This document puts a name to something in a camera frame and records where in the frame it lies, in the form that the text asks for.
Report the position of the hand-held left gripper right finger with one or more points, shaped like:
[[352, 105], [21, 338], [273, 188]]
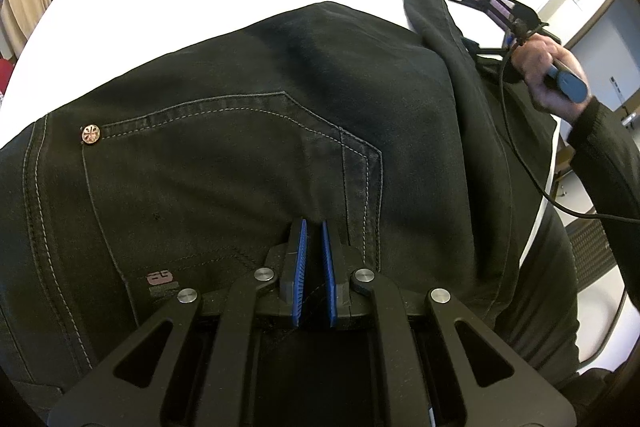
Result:
[[328, 277]]

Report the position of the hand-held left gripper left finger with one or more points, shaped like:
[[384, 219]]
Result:
[[300, 277]]

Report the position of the black denim pants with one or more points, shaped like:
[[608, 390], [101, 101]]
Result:
[[250, 142]]

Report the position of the person's right forearm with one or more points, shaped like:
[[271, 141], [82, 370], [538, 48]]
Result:
[[607, 157]]

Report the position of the person's right hand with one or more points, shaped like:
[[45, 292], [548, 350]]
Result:
[[540, 67]]

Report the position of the woven chair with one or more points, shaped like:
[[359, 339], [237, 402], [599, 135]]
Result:
[[592, 254]]

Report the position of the person's dark clothed body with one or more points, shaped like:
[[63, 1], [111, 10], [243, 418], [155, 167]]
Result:
[[547, 302]]

